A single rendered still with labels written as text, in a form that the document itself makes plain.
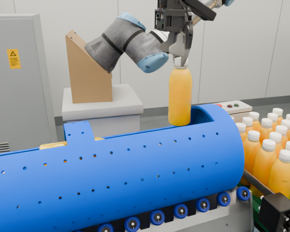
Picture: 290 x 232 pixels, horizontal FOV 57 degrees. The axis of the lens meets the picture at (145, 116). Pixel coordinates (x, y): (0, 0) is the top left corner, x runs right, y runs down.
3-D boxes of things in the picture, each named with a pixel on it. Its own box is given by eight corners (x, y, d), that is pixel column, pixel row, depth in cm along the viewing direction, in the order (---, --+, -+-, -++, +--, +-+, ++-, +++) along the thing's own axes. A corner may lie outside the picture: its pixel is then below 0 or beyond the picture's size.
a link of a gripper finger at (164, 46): (157, 60, 81) (159, 30, 76) (174, 59, 83) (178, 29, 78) (160, 64, 79) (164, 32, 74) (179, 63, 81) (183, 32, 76)
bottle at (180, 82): (194, 120, 87) (197, 63, 79) (182, 128, 82) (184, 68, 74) (176, 114, 91) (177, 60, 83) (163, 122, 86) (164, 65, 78)
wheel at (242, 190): (233, 188, 87) (237, 188, 85) (245, 185, 88) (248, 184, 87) (237, 202, 86) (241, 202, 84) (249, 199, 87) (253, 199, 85)
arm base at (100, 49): (84, 43, 117) (99, 26, 115) (109, 67, 123) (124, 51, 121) (83, 50, 103) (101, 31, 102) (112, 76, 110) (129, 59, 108)
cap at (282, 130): (275, 129, 102) (276, 124, 101) (287, 131, 100) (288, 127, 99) (274, 132, 99) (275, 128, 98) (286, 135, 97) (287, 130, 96)
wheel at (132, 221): (122, 217, 75) (123, 217, 73) (137, 213, 76) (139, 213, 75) (125, 234, 74) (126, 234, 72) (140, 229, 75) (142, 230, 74)
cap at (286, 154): (277, 153, 85) (278, 149, 84) (291, 155, 84) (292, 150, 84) (280, 160, 82) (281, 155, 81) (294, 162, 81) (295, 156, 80)
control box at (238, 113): (200, 124, 126) (202, 104, 122) (235, 118, 133) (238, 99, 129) (212, 133, 118) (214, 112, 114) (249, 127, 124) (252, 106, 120)
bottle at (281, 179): (261, 196, 94) (271, 150, 87) (283, 199, 93) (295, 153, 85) (265, 211, 88) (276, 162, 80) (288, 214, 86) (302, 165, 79)
